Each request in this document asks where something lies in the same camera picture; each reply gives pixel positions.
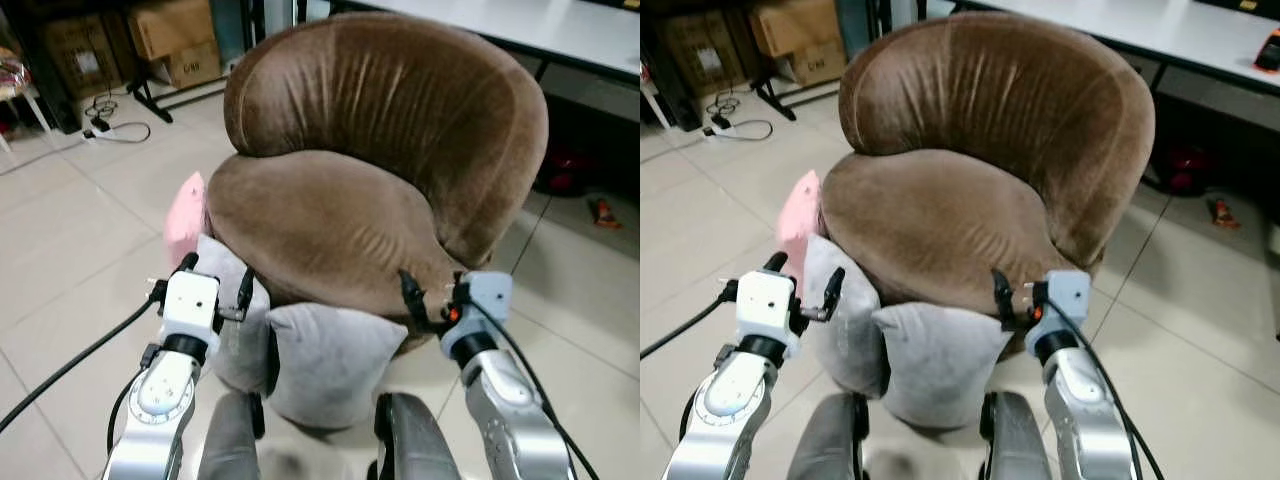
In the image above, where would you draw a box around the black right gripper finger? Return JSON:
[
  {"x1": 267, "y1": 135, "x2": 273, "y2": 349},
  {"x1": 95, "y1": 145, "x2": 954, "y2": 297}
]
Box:
[
  {"x1": 397, "y1": 267, "x2": 432, "y2": 334},
  {"x1": 989, "y1": 267, "x2": 1020, "y2": 332}
]

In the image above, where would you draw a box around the grey square pillow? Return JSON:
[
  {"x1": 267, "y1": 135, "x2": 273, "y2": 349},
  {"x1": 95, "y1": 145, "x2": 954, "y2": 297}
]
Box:
[
  {"x1": 871, "y1": 300, "x2": 1017, "y2": 432},
  {"x1": 265, "y1": 302, "x2": 410, "y2": 432},
  {"x1": 800, "y1": 234, "x2": 888, "y2": 398},
  {"x1": 194, "y1": 234, "x2": 278, "y2": 397}
]

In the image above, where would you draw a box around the pink pillow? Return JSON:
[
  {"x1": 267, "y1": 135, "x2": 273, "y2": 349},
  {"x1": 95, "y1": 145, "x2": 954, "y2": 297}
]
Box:
[
  {"x1": 163, "y1": 171, "x2": 208, "y2": 270},
  {"x1": 777, "y1": 169, "x2": 823, "y2": 271}
]

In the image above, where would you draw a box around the brown velvet round sofa chair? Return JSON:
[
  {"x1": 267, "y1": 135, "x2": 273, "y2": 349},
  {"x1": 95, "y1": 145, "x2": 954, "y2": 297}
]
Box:
[
  {"x1": 820, "y1": 10, "x2": 1157, "y2": 343},
  {"x1": 205, "y1": 11, "x2": 550, "y2": 348}
]

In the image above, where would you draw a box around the grey right robot leg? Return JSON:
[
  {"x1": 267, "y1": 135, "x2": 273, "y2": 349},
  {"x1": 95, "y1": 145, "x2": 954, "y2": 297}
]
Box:
[
  {"x1": 373, "y1": 391, "x2": 463, "y2": 480},
  {"x1": 979, "y1": 389, "x2": 1056, "y2": 480}
]

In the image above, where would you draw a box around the black table leg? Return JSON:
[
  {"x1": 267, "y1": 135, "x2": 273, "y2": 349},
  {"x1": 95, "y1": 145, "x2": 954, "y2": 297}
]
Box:
[
  {"x1": 750, "y1": 60, "x2": 800, "y2": 123},
  {"x1": 124, "y1": 58, "x2": 177, "y2": 125}
]

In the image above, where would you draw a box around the red round object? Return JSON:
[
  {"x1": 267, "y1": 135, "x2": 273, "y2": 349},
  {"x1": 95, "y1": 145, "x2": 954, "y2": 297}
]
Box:
[
  {"x1": 1145, "y1": 140, "x2": 1223, "y2": 197},
  {"x1": 538, "y1": 143, "x2": 603, "y2": 198}
]

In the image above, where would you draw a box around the small printed cardboard box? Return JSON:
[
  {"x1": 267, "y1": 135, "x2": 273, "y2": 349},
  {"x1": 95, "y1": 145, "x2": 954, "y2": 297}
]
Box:
[
  {"x1": 158, "y1": 40, "x2": 224, "y2": 91},
  {"x1": 785, "y1": 38, "x2": 849, "y2": 88}
]

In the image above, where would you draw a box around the colourful cushioned white stool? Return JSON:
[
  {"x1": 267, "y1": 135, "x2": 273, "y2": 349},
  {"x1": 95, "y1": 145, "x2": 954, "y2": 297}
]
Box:
[
  {"x1": 0, "y1": 40, "x2": 53, "y2": 153},
  {"x1": 640, "y1": 60, "x2": 677, "y2": 136}
]

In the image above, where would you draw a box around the dark labelled cardboard box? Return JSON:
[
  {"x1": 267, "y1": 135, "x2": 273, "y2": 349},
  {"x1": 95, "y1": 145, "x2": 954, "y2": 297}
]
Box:
[
  {"x1": 655, "y1": 10, "x2": 751, "y2": 99},
  {"x1": 38, "y1": 13, "x2": 123, "y2": 100}
]

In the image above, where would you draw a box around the large plain cardboard box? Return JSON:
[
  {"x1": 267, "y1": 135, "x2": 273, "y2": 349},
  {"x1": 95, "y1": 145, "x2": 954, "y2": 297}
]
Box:
[
  {"x1": 748, "y1": 0, "x2": 847, "y2": 59},
  {"x1": 127, "y1": 0, "x2": 220, "y2": 61}
]

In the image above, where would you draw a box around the white long table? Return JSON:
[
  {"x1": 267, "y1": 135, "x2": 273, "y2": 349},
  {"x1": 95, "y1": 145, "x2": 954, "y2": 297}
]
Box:
[
  {"x1": 928, "y1": 0, "x2": 1280, "y2": 98},
  {"x1": 328, "y1": 0, "x2": 641, "y2": 83}
]

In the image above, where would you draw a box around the orange black device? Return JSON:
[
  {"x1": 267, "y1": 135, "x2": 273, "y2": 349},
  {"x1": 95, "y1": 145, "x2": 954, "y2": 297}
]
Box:
[{"x1": 1253, "y1": 28, "x2": 1280, "y2": 74}]

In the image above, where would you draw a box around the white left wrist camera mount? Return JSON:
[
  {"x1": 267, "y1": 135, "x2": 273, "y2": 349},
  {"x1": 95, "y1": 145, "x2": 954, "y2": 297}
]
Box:
[
  {"x1": 159, "y1": 269, "x2": 222, "y2": 340},
  {"x1": 734, "y1": 268, "x2": 799, "y2": 341}
]

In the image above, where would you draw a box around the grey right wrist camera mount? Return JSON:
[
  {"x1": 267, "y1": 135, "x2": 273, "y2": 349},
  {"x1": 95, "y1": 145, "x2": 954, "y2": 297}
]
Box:
[
  {"x1": 1035, "y1": 268, "x2": 1092, "y2": 337},
  {"x1": 455, "y1": 270, "x2": 515, "y2": 341}
]

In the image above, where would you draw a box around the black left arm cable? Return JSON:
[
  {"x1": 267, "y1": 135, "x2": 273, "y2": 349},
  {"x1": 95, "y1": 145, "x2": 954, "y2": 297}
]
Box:
[
  {"x1": 640, "y1": 281, "x2": 740, "y2": 360},
  {"x1": 0, "y1": 281, "x2": 167, "y2": 457}
]

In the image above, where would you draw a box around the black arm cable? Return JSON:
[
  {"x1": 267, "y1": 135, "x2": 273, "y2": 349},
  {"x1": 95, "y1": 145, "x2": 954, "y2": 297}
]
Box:
[
  {"x1": 640, "y1": 281, "x2": 740, "y2": 360},
  {"x1": 0, "y1": 281, "x2": 167, "y2": 457},
  {"x1": 1046, "y1": 300, "x2": 1166, "y2": 480},
  {"x1": 466, "y1": 298, "x2": 601, "y2": 480}
]

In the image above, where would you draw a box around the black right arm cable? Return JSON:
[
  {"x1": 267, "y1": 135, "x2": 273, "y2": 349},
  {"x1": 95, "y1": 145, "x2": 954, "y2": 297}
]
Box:
[
  {"x1": 466, "y1": 298, "x2": 601, "y2": 480},
  {"x1": 1046, "y1": 300, "x2": 1166, "y2": 480}
]

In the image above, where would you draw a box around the black floor cable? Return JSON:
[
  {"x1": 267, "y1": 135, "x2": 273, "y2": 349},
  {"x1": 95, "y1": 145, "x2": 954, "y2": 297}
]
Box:
[
  {"x1": 706, "y1": 90, "x2": 776, "y2": 143},
  {"x1": 84, "y1": 92, "x2": 153, "y2": 145}
]

